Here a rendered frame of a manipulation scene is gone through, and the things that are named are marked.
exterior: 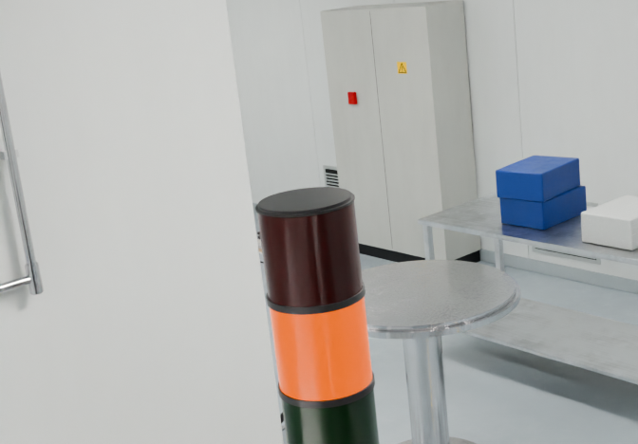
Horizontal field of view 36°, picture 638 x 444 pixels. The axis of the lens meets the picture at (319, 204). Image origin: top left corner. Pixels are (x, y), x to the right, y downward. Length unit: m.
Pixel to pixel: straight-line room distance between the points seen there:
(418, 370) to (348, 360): 4.17
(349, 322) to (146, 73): 1.59
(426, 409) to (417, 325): 0.67
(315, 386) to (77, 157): 1.53
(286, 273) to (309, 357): 0.04
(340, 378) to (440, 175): 6.98
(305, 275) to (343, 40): 7.53
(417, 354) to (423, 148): 3.13
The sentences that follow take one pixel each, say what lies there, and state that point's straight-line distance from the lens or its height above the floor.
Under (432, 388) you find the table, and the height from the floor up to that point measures 0.47.
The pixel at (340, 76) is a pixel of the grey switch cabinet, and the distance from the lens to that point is 8.08.
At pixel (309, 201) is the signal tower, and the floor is 2.35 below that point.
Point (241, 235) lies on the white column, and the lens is 2.21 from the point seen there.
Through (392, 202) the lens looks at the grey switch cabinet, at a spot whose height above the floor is 0.52.
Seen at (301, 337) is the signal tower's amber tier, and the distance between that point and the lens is 0.49.
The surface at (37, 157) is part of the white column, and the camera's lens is 1.95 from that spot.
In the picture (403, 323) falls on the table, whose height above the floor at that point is 0.93.
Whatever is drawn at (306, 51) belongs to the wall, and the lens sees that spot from 9.06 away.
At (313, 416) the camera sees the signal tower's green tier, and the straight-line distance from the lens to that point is 0.51.
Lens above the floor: 2.46
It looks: 14 degrees down
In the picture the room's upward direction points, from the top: 6 degrees counter-clockwise
